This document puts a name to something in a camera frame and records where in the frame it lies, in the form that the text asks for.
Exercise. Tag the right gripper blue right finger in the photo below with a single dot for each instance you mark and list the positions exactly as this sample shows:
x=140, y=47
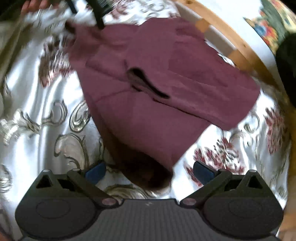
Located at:
x=212, y=181

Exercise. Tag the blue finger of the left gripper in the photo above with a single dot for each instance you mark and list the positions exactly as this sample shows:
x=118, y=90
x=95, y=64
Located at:
x=71, y=6
x=99, y=19

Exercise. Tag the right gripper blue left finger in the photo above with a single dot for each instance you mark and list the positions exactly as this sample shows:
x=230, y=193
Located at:
x=86, y=180

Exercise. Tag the black jacket hanging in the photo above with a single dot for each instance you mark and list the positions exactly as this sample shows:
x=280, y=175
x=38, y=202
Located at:
x=285, y=62

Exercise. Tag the colourful mushroom landscape poster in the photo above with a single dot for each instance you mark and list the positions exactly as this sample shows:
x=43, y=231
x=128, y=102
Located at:
x=275, y=22

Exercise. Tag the maroon long-sleeve shirt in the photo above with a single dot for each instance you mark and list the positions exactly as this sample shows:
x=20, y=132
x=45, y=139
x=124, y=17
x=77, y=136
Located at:
x=153, y=89

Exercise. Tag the white floral satin bedspread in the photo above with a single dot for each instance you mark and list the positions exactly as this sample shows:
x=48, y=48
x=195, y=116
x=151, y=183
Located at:
x=45, y=123

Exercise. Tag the person's hand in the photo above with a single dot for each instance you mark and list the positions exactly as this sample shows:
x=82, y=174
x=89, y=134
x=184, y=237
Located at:
x=35, y=5

